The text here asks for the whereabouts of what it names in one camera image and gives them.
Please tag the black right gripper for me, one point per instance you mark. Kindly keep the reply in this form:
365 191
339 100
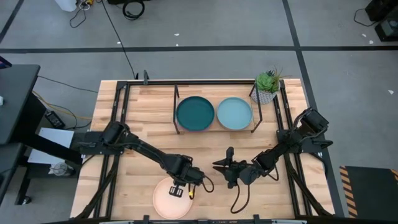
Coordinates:
244 174

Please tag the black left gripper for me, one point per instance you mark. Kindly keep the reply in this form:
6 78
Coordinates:
191 175

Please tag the pale peach plate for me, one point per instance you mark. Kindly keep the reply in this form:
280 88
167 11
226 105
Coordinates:
169 207

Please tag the light teal plate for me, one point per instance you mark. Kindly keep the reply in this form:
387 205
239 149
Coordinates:
234 113

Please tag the dark teal blue plate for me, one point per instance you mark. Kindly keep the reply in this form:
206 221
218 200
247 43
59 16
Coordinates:
195 113

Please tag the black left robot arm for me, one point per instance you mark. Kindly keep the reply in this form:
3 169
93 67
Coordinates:
149 152

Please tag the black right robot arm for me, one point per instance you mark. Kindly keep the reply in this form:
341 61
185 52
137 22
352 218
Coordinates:
289 143

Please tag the small yellow connector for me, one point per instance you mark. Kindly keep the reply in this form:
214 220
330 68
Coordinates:
191 194

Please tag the succulent in white patterned pot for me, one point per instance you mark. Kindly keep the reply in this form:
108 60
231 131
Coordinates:
265 82

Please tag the clear plastic bottle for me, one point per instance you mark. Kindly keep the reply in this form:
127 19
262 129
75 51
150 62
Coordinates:
60 169

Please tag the white flat board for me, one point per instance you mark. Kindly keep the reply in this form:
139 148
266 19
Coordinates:
56 138

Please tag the black power adapter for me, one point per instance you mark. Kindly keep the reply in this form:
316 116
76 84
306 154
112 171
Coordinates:
54 119

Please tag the black mat with hazard stripes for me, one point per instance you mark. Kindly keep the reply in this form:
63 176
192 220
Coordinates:
370 189

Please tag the black desk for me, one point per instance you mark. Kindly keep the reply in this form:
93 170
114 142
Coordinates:
15 99

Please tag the black floor equipment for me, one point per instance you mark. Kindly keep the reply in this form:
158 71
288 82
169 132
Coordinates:
385 28

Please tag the white bucket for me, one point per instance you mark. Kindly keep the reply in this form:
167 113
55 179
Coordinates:
66 4

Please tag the black aluminium rig frame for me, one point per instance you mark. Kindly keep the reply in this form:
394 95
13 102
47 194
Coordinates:
186 82

